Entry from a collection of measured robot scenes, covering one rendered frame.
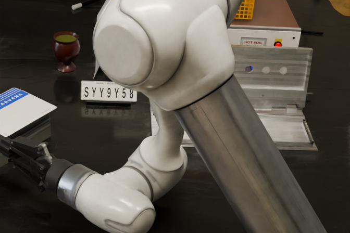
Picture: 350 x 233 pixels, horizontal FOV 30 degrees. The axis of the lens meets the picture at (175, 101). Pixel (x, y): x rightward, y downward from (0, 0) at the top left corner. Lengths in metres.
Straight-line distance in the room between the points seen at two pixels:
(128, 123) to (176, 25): 1.02
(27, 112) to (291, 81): 0.74
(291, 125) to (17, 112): 0.75
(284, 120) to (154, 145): 0.57
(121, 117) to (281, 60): 0.48
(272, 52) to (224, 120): 0.97
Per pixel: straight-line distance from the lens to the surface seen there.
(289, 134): 1.82
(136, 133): 1.78
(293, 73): 1.87
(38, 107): 1.69
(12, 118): 1.66
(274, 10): 2.10
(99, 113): 1.85
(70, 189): 1.39
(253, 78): 1.85
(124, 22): 0.81
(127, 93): 1.88
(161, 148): 1.39
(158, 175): 1.41
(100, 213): 1.35
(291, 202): 0.93
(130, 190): 1.35
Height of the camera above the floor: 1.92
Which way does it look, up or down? 32 degrees down
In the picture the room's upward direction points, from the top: 5 degrees clockwise
